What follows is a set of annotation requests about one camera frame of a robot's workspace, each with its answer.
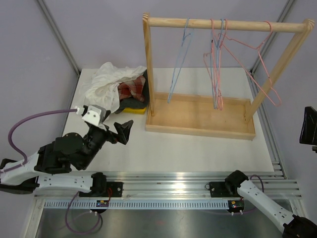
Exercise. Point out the aluminium mounting rail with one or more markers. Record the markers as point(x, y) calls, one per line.
point(167, 173)

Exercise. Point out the grey polka dot skirt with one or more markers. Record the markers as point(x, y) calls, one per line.
point(132, 103)

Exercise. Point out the red plaid skirt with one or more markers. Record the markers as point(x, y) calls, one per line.
point(132, 89)

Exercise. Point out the aluminium frame post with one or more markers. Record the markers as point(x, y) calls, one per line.
point(268, 44)
point(58, 35)

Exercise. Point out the yellow plastic tray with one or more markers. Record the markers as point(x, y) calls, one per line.
point(135, 111)

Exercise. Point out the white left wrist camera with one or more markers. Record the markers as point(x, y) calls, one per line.
point(93, 115)

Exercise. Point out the wooden clothes rack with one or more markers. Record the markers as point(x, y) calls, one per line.
point(215, 116)

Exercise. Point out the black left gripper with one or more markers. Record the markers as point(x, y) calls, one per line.
point(123, 130)

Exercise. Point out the white ruffled skirt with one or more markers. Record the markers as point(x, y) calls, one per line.
point(103, 89)

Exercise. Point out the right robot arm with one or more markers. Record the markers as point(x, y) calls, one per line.
point(238, 184)

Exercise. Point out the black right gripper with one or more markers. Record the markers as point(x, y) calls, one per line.
point(309, 133)

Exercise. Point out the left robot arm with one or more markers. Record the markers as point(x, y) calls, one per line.
point(50, 167)

